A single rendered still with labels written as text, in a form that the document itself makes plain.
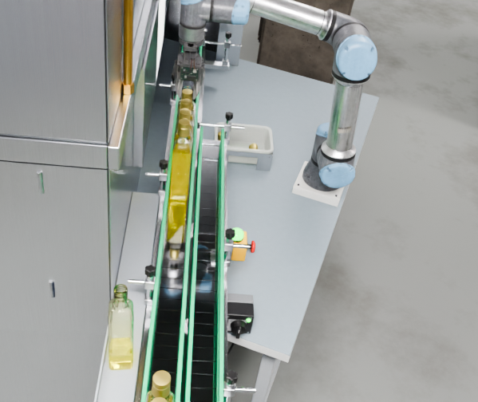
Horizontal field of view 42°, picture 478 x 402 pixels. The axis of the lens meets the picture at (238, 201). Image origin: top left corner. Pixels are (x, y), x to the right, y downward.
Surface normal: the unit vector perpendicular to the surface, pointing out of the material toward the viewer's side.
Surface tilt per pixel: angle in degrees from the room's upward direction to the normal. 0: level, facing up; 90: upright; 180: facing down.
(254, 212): 0
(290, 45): 92
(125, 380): 0
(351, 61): 82
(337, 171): 97
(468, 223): 0
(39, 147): 90
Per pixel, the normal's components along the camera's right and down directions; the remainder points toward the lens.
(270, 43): -0.11, 0.66
